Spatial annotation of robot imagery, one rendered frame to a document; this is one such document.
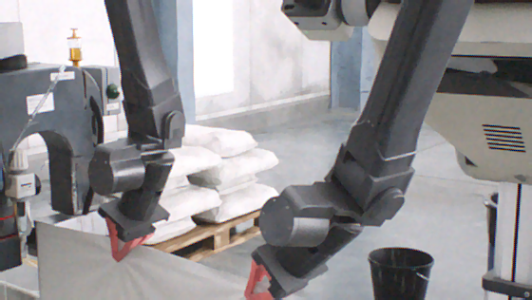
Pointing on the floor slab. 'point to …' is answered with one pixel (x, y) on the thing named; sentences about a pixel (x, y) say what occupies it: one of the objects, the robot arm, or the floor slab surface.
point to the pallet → (211, 236)
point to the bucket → (400, 272)
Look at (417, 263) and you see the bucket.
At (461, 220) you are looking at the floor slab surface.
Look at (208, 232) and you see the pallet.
